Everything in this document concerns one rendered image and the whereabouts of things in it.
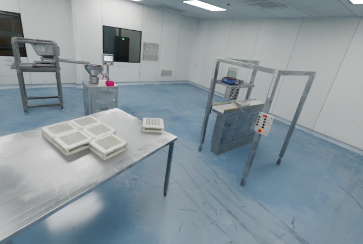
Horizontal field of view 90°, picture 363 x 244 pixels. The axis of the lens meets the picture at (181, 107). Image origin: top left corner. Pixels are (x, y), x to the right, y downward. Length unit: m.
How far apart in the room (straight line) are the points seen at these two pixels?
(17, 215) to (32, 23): 5.77
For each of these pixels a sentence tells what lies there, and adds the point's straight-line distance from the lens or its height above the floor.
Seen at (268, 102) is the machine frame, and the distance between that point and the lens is 2.48.
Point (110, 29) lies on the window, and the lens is 7.04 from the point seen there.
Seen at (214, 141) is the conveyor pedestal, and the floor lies 0.25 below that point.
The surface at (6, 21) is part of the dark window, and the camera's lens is 6.78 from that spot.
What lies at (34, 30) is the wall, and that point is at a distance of 6.75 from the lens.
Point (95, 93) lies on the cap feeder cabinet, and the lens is 4.21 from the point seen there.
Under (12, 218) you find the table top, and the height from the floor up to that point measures 0.87.
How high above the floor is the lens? 1.89
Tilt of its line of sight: 20 degrees down
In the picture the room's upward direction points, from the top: 8 degrees clockwise
